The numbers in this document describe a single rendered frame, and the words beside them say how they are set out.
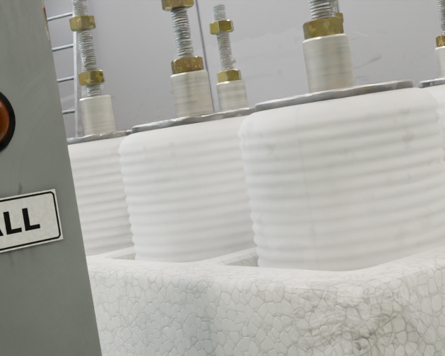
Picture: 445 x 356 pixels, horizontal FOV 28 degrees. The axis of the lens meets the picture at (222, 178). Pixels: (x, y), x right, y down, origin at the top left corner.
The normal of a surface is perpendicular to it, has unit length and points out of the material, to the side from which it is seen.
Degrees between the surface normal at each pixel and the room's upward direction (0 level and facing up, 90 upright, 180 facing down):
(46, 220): 90
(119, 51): 90
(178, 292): 90
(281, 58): 90
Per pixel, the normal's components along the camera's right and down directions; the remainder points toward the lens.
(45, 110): 0.58, -0.04
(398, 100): 0.33, -0.55
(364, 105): 0.01, -0.50
